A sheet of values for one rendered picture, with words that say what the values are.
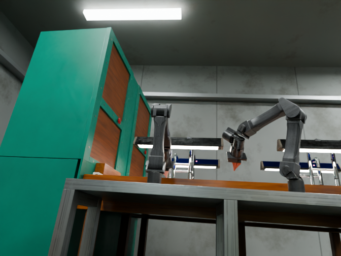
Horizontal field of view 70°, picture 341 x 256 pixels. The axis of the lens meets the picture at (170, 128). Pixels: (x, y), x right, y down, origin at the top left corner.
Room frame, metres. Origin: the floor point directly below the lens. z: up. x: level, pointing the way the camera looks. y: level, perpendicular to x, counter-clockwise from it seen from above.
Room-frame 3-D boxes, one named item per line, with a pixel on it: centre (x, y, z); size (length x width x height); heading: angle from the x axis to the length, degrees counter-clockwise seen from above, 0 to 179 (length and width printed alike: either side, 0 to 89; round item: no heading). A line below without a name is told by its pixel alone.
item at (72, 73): (2.03, 0.62, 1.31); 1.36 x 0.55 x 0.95; 170
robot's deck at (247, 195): (1.29, -0.27, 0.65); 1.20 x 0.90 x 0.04; 84
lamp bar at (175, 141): (1.60, -0.06, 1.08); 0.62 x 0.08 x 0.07; 80
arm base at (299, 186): (1.01, -0.54, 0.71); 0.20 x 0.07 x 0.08; 84
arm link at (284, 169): (1.02, -0.53, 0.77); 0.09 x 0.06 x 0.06; 133
